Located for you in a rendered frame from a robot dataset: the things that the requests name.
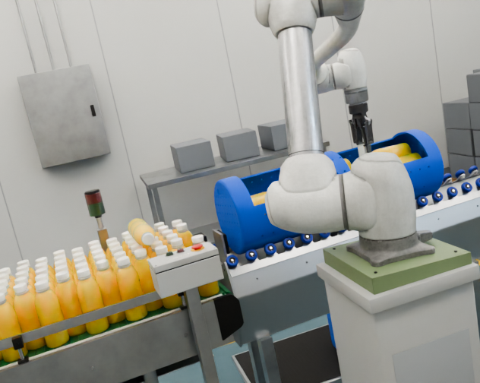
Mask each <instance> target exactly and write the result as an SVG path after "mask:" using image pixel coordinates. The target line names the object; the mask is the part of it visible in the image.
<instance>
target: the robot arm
mask: <svg viewBox="0 0 480 383"><path fill-rule="evenodd" d="M364 8H365V0H254V15H255V17H256V19H257V21H258V22H259V23H260V24H261V25H262V26H264V27H270V29H271V31H272V33H273V35H274V36H275V37H276V39H277V40H278V49H279V65H280V74H281V82H282V88H283V102H284V111H285V120H286V136H287V145H288V154H289V158H287V159H286V160H285V162H284V163H283V164H282V166H281V167H280V173H279V181H275V182H272V183H271V185H270V186H269V188H268V189H267V193H266V194H265V205H266V210H267V216H268V218H269V221H270V223H271V224H272V225H274V226H276V227H278V228H280V229H284V230H287V231H290V232H294V233H302V234H316V233H331V232H336V231H340V230H345V229H350V230H355V231H358V234H359V242H355V243H351V244H348V245H347V246H346V251H348V252H352V253H354V254H356V255H357V256H359V257H361V258H363V259H365V260H366V261H368V262H369V263H370V264H371V266H372V267H382V266H384V265H386V264H390V263H393V262H397V261H402V260H406V259H409V258H415V257H418V256H422V255H431V254H434V253H435V247H434V246H432V245H428V244H424V242H427V241H429V240H431V239H432V238H433V235H432V232H431V231H430V230H419V231H416V207H415V194H414V189H413V185H412V182H411V179H410V178H409V174H408V173H407V170H406V168H405V167H404V165H403V163H402V161H401V160H400V158H399V157H398V156H397V155H396V154H393V153H388V152H373V153H372V151H371V144H373V143H374V137H373V130H372V119H368V117H367V114H366V112H367V111H368V103H367V102H365V101H368V88H367V79H368V76H367V69H366V65H365V61H364V59H363V56H362V53H361V52H360V51H359V50H358V49H356V48H350V49H344V50H342V51H340V50H341V48H343V47H344V46H345V45H346V44H347V43H348V42H349V41H350V40H351V39H352V38H353V37H354V35H355V34H356V32H357V30H358V26H359V24H360V20H361V17H362V13H363V11H364ZM332 16H334V17H335V18H336V21H337V23H338V27H337V29H336V30H335V31H334V32H333V33H332V34H331V35H330V36H329V37H328V38H327V39H326V40H325V41H324V42H323V43H322V44H321V45H320V46H319V47H318V48H317V49H316V50H315V51H314V48H313V40H312V34H313V32H314V29H315V27H316V22H317V18H320V17H332ZM338 51H340V53H339V55H338V58H337V62H336V63H333V64H329V65H325V64H324V63H325V62H326V61H327V60H328V59H330V58H331V57H332V56H333V55H335V54H336V53H337V52H338ZM330 66H331V67H330ZM331 70H332V71H331ZM332 75H333V76H332ZM333 85H334V86H333ZM334 89H335V90H340V89H344V94H345V99H346V104H349V114H350V115H352V119H350V120H349V124H350V127H351V131H352V139H353V143H354V144H356V145H357V146H358V155H359V158H357V159H356V160H355V161H354V162H353V163H352V165H351V171H349V172H347V173H343V174H338V175H337V174H336V169H335V166H334V163H333V161H332V160H331V159H330V158H329V157H328V156H326V155H324V146H323V138H322V130H321V115H320V108H319V100H318V94H321V93H326V92H329V91H332V90H334ZM363 126H364V127H363ZM362 137H363V140H364V142H363V140H362Z"/></svg>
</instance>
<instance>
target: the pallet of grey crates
mask: <svg viewBox="0 0 480 383"><path fill-rule="evenodd" d="M466 80H467V88H468V95H469V97H466V98H462V99H459V100H454V101H450V102H446V103H443V110H444V122H445V128H446V136H447V148H448V153H449V161H450V173H451V176H452V178H451V179H452V182H453V181H456V180H457V179H458V178H457V177H455V174H456V172H457V171H458V170H460V169H463V170H464V171H465V175H466V176H465V178H466V177H469V176H470V175H471V174H469V173H468V170H469V168H470V167H471V166H477V167H478V174H479V173H480V68H478V69H475V70H473V74H468V75H466Z"/></svg>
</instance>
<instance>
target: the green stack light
mask: <svg viewBox="0 0 480 383"><path fill-rule="evenodd" d="M87 207H88V211H89V215H90V217H96V216H99V215H102V214H104V213H105V212H106V211H105V208H104V204H103V201H101V202H100V203H97V204H88V205H87Z"/></svg>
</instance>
